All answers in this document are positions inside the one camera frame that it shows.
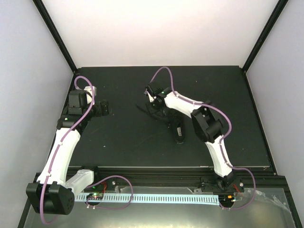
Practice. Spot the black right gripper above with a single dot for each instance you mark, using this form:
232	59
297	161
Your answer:
163	107

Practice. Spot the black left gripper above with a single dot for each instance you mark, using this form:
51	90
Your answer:
99	112

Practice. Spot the black canvas sneaker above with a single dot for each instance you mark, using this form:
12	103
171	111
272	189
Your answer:
172	118

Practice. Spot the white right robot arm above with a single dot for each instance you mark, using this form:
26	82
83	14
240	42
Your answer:
208	123

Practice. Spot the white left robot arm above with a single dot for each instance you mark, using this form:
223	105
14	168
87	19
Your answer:
53	193

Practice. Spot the left controller circuit board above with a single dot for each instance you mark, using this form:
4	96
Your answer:
95	196

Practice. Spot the controller circuit board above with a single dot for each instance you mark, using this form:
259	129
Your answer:
95	196
229	198

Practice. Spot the right controller circuit board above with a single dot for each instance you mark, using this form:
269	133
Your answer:
229	198

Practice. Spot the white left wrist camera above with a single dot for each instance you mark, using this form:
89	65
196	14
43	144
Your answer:
90	93

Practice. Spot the light blue slotted cable duct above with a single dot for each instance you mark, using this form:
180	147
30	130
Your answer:
153	198

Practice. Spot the left black frame post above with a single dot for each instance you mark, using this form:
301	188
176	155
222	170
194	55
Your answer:
55	34

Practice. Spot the black frame post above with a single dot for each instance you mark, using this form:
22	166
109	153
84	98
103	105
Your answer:
55	34
278	9

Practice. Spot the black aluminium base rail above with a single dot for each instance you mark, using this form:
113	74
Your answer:
180	177

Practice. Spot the right black frame post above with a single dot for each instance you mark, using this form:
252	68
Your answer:
278	9

